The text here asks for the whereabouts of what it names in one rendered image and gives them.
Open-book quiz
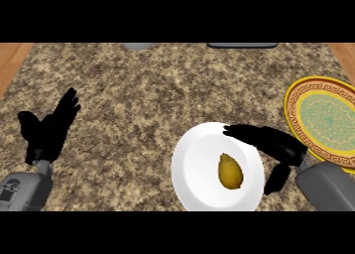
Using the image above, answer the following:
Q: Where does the pale grey appliance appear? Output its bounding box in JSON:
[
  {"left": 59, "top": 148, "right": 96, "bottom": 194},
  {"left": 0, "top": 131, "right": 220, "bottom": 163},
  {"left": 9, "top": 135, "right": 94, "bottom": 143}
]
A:
[{"left": 121, "top": 42, "right": 156, "bottom": 51}]

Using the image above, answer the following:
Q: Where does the yellow patterned plate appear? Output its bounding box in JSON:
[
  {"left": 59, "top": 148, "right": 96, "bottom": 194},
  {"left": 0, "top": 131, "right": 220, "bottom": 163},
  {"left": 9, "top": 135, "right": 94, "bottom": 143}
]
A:
[{"left": 282, "top": 75, "right": 355, "bottom": 176}]

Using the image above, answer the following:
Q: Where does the white plate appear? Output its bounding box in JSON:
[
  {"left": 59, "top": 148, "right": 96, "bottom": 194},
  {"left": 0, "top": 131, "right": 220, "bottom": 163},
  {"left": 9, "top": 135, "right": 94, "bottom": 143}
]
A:
[{"left": 169, "top": 121, "right": 265, "bottom": 212}]

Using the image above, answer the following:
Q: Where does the dark grey appliance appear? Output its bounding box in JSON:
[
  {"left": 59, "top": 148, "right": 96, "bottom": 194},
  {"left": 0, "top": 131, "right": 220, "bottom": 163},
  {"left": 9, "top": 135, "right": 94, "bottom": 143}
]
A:
[{"left": 205, "top": 42, "right": 279, "bottom": 50}]

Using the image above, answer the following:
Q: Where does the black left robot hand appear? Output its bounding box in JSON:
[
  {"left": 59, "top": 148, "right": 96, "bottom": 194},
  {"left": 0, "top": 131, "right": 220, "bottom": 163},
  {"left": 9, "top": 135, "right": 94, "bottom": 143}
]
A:
[{"left": 16, "top": 86, "right": 82, "bottom": 166}]

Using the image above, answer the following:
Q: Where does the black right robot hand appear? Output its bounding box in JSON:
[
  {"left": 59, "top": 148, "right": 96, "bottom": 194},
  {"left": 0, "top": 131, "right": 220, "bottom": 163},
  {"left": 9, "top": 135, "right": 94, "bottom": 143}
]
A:
[{"left": 221, "top": 123, "right": 308, "bottom": 196}]

